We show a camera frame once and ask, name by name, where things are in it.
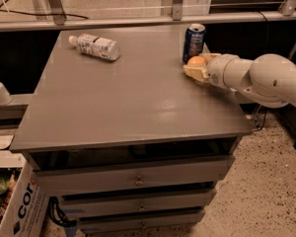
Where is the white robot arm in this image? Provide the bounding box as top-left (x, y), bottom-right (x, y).
top-left (184, 53), bottom-right (296, 109)

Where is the blue pepsi can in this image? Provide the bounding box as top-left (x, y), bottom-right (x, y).
top-left (183, 24), bottom-right (205, 63)

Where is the grey drawer cabinet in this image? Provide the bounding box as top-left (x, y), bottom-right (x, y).
top-left (11, 26), bottom-right (251, 234)

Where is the orange fruit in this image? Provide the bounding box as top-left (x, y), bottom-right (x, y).
top-left (187, 56), bottom-right (207, 65)

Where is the metal frame rail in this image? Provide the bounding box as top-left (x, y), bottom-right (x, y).
top-left (0, 11), bottom-right (296, 32)

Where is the black cable bundle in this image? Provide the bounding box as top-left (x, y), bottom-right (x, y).
top-left (47, 197), bottom-right (77, 229)

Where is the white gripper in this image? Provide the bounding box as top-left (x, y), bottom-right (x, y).
top-left (184, 52), bottom-right (240, 89)

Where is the white cardboard box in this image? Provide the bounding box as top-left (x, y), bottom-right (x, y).
top-left (0, 135), bottom-right (48, 237)

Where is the clear plastic water bottle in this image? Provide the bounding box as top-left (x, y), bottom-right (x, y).
top-left (68, 34), bottom-right (120, 61)

